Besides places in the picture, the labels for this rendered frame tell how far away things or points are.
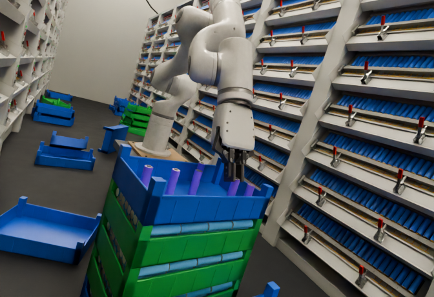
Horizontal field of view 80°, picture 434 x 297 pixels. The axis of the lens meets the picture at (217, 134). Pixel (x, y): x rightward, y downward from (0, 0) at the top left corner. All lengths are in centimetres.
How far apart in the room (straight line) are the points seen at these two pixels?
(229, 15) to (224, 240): 57
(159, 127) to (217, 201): 83
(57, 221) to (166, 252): 76
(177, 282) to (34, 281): 51
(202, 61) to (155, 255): 40
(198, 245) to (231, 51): 42
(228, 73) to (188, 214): 31
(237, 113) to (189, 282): 36
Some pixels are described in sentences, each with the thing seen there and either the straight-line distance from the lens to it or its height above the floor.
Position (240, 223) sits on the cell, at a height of 39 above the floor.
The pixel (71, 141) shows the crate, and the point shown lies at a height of 13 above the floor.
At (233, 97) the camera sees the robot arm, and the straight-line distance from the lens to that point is 58.
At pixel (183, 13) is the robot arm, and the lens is 102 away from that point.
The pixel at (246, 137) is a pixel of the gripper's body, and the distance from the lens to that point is 59.
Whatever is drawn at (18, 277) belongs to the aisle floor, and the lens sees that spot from 99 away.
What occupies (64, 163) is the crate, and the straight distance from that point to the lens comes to 176.
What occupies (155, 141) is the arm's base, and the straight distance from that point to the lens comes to 132.
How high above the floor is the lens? 63
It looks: 7 degrees down
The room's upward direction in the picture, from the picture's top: 17 degrees clockwise
